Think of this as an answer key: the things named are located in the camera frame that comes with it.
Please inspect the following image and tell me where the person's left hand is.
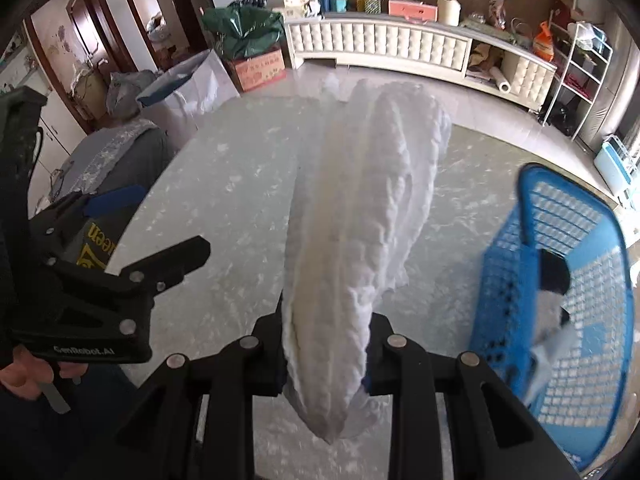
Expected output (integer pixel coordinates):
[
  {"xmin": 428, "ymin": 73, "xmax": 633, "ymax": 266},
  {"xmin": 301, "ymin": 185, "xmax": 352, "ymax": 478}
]
[{"xmin": 0, "ymin": 346, "xmax": 88, "ymax": 401}]

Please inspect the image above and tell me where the grey chair with lace cover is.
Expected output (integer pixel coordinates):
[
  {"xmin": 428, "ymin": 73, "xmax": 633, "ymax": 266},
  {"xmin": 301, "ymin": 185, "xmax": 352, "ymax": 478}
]
[{"xmin": 49, "ymin": 118, "xmax": 177, "ymax": 271}]

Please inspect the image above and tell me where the white quilted cloth bundle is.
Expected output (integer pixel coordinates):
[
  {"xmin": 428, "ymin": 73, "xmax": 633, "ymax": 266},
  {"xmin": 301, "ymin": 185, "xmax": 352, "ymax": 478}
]
[{"xmin": 281, "ymin": 79, "xmax": 451, "ymax": 442}]

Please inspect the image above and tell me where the cream plastic jug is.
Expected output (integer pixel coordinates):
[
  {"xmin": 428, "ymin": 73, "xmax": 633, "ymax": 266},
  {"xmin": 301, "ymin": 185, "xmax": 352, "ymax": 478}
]
[{"xmin": 437, "ymin": 0, "xmax": 461, "ymax": 26}]

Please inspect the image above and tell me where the light blue storage box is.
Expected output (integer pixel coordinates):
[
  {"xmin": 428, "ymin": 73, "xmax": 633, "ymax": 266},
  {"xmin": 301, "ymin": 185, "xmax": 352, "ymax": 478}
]
[{"xmin": 594, "ymin": 134, "xmax": 639, "ymax": 200}]

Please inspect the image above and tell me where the orange bag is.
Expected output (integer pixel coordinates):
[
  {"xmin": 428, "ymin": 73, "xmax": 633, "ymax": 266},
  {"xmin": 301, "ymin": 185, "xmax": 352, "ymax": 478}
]
[{"xmin": 533, "ymin": 21, "xmax": 554, "ymax": 62}]

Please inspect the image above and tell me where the red printed cardboard box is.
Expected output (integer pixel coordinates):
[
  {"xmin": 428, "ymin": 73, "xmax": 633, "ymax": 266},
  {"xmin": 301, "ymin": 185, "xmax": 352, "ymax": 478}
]
[{"xmin": 224, "ymin": 48, "xmax": 286, "ymax": 92}]

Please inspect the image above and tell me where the blue plastic laundry basket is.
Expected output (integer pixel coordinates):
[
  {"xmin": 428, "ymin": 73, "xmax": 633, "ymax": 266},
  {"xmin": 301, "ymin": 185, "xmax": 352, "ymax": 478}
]
[{"xmin": 470, "ymin": 164, "xmax": 634, "ymax": 470}]

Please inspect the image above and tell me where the white tufted TV cabinet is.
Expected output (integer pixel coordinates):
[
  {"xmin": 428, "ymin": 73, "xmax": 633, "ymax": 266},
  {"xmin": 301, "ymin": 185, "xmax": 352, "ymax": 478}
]
[{"xmin": 284, "ymin": 13, "xmax": 556, "ymax": 113}]

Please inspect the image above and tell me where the tall silver air conditioner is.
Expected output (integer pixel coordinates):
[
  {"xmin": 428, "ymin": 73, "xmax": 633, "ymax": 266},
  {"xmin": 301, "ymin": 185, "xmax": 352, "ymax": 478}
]
[{"xmin": 579, "ymin": 10, "xmax": 639, "ymax": 153}]

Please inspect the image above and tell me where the white paper shopping bag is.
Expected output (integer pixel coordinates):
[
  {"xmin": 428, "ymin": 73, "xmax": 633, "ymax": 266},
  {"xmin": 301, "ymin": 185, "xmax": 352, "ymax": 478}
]
[{"xmin": 136, "ymin": 50, "xmax": 239, "ymax": 151}]

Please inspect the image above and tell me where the orange pink box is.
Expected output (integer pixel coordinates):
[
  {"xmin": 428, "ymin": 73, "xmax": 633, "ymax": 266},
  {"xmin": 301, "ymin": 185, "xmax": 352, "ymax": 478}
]
[{"xmin": 388, "ymin": 0, "xmax": 437, "ymax": 22}]

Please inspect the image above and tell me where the grey stained felt pad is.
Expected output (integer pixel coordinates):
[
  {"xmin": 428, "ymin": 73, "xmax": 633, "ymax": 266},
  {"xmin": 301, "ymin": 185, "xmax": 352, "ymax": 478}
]
[{"xmin": 533, "ymin": 289, "xmax": 568, "ymax": 346}]

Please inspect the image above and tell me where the white metal shelf rack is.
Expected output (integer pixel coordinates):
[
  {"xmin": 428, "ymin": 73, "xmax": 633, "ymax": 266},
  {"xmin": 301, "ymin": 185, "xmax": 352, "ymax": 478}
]
[{"xmin": 540, "ymin": 21, "xmax": 613, "ymax": 140}]

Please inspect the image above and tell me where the black plush toy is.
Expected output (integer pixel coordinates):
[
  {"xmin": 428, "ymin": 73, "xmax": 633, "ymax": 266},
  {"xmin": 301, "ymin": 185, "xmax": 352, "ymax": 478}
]
[{"xmin": 538, "ymin": 249, "xmax": 570, "ymax": 301}]

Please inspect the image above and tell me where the green plastic bag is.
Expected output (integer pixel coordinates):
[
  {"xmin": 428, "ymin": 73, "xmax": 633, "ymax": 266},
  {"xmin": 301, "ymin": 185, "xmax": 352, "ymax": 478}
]
[{"xmin": 202, "ymin": 6, "xmax": 284, "ymax": 61}]

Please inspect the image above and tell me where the light blue cloth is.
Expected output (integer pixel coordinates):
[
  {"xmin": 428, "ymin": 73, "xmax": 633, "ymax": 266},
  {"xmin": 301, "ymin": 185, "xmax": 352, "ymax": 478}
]
[{"xmin": 523, "ymin": 322, "xmax": 578, "ymax": 405}]

